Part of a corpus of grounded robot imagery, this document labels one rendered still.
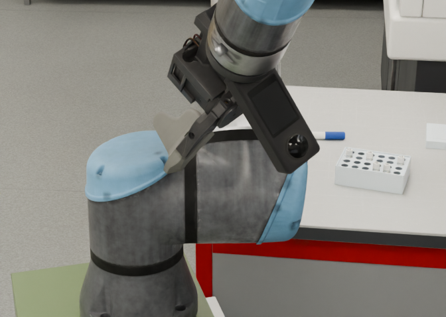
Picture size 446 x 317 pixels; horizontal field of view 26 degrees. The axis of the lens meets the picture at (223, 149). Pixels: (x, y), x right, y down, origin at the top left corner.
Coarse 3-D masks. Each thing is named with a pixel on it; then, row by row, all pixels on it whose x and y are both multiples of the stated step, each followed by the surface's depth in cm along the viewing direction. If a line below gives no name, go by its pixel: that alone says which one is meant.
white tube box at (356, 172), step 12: (360, 156) 178; (384, 156) 179; (396, 156) 178; (408, 156) 178; (336, 168) 174; (348, 168) 174; (360, 168) 174; (372, 168) 174; (396, 168) 175; (408, 168) 176; (336, 180) 175; (348, 180) 175; (360, 180) 174; (372, 180) 173; (384, 180) 172; (396, 180) 172; (396, 192) 173
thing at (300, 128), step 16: (224, 80) 94; (272, 80) 94; (240, 96) 93; (256, 96) 93; (272, 96) 94; (288, 96) 95; (256, 112) 93; (272, 112) 94; (288, 112) 95; (256, 128) 95; (272, 128) 94; (288, 128) 95; (304, 128) 96; (272, 144) 94; (288, 144) 95; (304, 144) 95; (272, 160) 96; (288, 160) 95; (304, 160) 96
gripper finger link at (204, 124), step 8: (200, 120) 98; (208, 120) 97; (216, 120) 97; (192, 128) 98; (200, 128) 98; (208, 128) 98; (192, 136) 99; (200, 136) 98; (184, 144) 101; (192, 144) 99; (184, 152) 101
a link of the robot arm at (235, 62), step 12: (216, 36) 88; (216, 48) 87; (228, 48) 87; (228, 60) 88; (240, 60) 87; (252, 60) 87; (264, 60) 87; (276, 60) 89; (240, 72) 89; (252, 72) 89; (264, 72) 90
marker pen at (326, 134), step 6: (312, 132) 193; (318, 132) 193; (324, 132) 193; (330, 132) 192; (336, 132) 192; (342, 132) 192; (318, 138) 193; (324, 138) 192; (330, 138) 192; (336, 138) 192; (342, 138) 192
